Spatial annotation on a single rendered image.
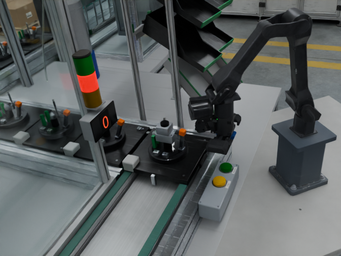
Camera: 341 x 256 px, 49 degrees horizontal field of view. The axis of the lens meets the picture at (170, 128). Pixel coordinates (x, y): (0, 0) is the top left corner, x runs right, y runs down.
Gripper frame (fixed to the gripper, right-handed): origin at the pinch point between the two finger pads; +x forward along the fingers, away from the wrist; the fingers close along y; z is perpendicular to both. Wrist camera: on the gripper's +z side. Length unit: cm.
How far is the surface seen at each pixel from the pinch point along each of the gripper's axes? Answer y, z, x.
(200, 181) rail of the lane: 7.8, 6.1, 9.8
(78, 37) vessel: -59, 95, -7
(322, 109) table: -61, -27, 20
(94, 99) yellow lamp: 18.3, 31.5, -23.1
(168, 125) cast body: -1.6, 19.8, -3.3
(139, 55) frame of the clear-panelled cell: -89, 77, 15
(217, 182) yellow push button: 8.3, 0.0, 8.4
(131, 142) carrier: -3.0, 36.7, 8.5
